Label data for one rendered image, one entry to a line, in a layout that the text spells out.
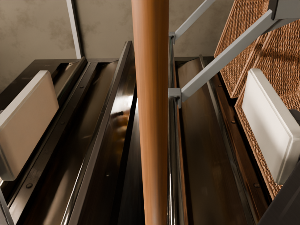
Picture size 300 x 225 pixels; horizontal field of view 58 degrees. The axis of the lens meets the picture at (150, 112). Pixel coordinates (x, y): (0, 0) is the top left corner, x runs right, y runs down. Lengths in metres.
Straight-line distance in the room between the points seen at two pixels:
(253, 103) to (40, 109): 0.13
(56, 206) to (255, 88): 0.85
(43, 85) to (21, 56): 4.47
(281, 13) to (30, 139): 0.57
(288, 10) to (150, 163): 0.47
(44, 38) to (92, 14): 0.82
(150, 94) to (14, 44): 4.41
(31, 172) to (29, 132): 0.95
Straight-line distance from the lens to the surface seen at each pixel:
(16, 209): 1.01
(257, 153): 1.06
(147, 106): 0.26
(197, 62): 1.79
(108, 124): 1.00
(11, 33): 4.58
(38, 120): 0.18
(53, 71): 1.87
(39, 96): 0.18
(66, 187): 1.00
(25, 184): 1.08
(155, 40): 0.23
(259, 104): 0.16
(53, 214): 0.95
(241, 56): 1.78
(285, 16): 0.66
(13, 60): 4.73
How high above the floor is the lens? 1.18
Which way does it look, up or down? 3 degrees up
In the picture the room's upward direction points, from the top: 90 degrees counter-clockwise
